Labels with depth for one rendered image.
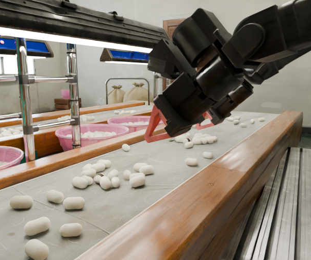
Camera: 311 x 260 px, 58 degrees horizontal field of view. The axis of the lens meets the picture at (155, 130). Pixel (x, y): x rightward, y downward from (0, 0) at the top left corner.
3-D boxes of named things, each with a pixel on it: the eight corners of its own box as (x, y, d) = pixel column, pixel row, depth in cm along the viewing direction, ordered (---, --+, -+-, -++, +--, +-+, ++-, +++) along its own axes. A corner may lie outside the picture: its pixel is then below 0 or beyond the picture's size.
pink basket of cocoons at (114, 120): (176, 138, 134) (176, 118, 132) (144, 150, 112) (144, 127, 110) (131, 132, 148) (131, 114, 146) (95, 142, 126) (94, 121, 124)
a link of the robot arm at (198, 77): (180, 70, 44) (214, 38, 40) (196, 72, 48) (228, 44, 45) (205, 106, 42) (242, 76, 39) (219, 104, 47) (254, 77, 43)
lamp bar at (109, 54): (169, 64, 196) (169, 54, 195) (110, 61, 144) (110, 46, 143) (160, 65, 200) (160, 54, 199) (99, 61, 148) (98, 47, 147)
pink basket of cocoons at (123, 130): (136, 147, 117) (136, 125, 115) (116, 167, 91) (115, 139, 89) (77, 144, 122) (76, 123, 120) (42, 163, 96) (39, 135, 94)
